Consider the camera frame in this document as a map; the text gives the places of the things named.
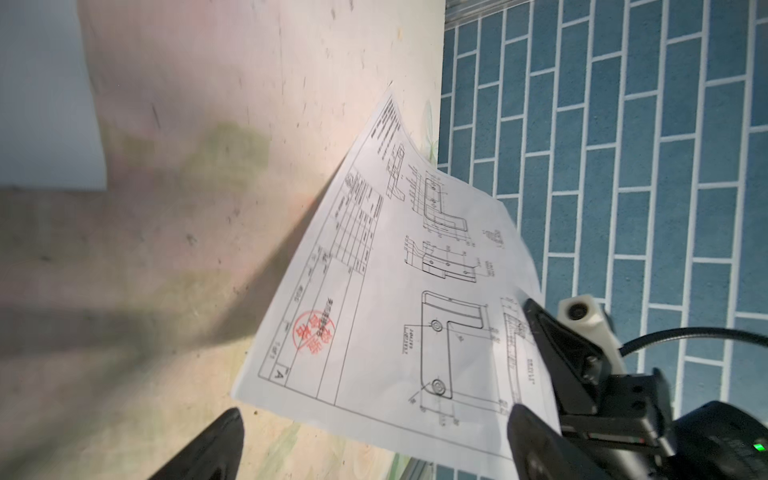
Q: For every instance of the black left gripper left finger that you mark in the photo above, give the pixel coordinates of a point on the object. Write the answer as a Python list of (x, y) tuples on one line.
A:
[(214, 454)]

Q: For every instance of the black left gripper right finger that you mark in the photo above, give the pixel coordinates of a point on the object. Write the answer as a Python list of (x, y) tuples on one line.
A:
[(541, 453)]

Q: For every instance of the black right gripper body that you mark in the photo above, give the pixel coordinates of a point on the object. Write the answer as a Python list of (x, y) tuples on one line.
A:
[(629, 432)]

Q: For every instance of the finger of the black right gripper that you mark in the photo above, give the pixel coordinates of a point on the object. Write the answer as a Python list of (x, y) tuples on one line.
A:
[(574, 363)]

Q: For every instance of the technical drawing sheet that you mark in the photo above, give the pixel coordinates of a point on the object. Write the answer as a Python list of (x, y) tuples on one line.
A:
[(399, 319), (50, 137)]

